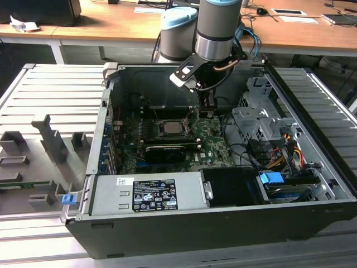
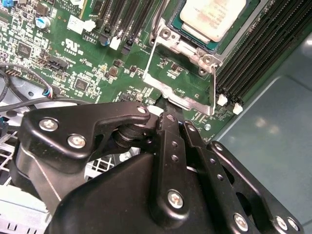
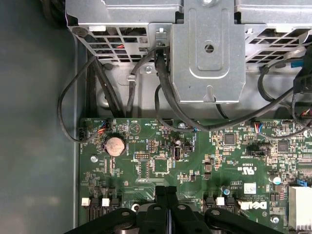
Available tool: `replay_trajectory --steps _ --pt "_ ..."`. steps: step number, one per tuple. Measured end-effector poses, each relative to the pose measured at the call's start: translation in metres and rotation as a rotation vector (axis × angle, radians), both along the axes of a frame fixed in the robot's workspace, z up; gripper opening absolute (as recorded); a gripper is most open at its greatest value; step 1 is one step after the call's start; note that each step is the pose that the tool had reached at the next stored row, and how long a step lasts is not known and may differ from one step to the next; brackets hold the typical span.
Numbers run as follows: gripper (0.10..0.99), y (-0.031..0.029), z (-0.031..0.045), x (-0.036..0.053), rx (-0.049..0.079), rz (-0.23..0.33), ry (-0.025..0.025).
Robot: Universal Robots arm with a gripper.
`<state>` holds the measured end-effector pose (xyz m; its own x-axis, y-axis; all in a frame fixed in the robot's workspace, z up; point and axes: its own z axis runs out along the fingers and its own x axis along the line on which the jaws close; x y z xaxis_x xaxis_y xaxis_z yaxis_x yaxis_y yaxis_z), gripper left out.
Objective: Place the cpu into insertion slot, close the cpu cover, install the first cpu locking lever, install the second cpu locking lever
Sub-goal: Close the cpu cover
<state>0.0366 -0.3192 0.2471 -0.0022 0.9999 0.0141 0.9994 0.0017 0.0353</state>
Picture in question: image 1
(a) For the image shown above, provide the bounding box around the silver CPU with green edge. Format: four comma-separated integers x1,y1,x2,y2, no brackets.
163,121,182,135

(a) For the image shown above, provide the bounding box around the black RAM slot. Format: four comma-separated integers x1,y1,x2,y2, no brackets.
142,136,202,145
142,140,202,149

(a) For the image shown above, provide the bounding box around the CPU socket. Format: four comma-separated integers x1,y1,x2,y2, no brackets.
155,118,194,140

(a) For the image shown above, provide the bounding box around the blue expansion slot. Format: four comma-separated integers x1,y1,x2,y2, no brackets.
136,161,179,170

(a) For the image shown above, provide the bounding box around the silver drive cage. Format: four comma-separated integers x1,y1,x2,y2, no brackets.
230,75,303,146

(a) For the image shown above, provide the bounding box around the green motherboard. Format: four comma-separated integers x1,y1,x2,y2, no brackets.
111,107,234,174

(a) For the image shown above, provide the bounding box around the black graphics card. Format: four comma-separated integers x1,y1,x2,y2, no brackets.
143,143,187,165

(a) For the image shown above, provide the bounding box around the wooden desk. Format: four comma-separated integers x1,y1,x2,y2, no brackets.
52,0,357,65
0,4,87,65

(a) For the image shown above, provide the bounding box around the blue disk carrier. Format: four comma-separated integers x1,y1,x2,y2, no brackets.
258,172,284,185

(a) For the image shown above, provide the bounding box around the hard disk drive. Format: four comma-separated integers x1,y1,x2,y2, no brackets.
263,183,315,201

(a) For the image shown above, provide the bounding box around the flat grey tablet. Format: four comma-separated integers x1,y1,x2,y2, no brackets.
321,13,357,26

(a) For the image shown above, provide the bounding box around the silver power supply unit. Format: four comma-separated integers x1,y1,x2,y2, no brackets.
90,171,214,217

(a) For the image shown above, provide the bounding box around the black open PC case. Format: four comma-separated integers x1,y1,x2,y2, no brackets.
64,63,357,260

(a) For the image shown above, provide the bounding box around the black monitor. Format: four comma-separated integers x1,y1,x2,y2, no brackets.
0,0,82,27

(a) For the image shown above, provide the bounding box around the blue plastic latch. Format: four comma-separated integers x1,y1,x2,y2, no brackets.
61,194,76,207

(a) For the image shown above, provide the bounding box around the grey parts rack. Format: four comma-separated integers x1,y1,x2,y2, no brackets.
0,113,93,216

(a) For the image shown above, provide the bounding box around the crumpled white paper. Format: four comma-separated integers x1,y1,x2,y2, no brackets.
9,15,40,33

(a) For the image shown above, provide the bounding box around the green RAM stick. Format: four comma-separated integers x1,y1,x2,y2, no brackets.
0,180,52,189

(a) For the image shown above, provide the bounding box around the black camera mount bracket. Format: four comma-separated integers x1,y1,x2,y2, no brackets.
170,55,209,84

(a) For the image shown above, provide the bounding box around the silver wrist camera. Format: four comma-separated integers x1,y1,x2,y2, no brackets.
169,74,197,90

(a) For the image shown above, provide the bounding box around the blue cable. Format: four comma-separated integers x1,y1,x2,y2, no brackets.
242,26,262,61

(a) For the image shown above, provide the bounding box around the white desk cable hatch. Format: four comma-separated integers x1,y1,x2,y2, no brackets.
272,8,307,16
134,6,168,15

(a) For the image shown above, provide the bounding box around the yellow red wire bundle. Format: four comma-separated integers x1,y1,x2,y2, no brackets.
266,133,305,170

